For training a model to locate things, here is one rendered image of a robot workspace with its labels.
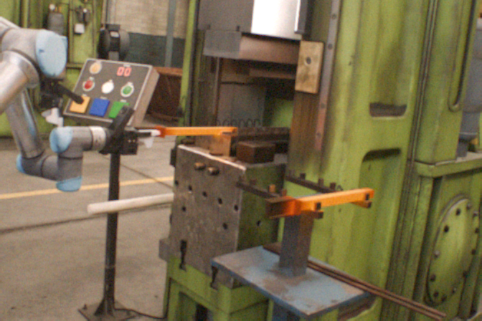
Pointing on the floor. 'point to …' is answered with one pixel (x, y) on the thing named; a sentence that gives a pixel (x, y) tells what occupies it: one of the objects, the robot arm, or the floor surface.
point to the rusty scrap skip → (166, 94)
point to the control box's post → (111, 228)
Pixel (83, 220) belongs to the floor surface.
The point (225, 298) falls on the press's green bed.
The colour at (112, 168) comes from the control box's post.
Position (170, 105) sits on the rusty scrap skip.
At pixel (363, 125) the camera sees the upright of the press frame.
